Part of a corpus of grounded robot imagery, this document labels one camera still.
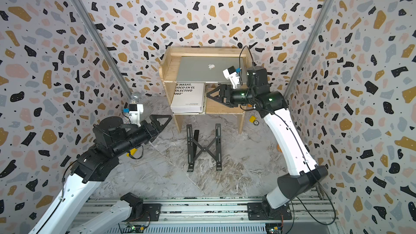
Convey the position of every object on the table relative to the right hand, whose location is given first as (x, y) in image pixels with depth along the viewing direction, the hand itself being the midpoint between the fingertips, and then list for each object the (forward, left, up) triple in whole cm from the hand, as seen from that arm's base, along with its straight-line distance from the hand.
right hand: (210, 98), depth 62 cm
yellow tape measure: (+24, -24, -43) cm, 55 cm away
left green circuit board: (-38, +34, -43) cm, 66 cm away
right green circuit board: (-36, -28, -45) cm, 64 cm away
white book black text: (+15, +13, -16) cm, 26 cm away
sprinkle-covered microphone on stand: (+15, +41, -15) cm, 47 cm away
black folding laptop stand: (-1, +11, -39) cm, 40 cm away
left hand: (-8, +16, -4) cm, 18 cm away
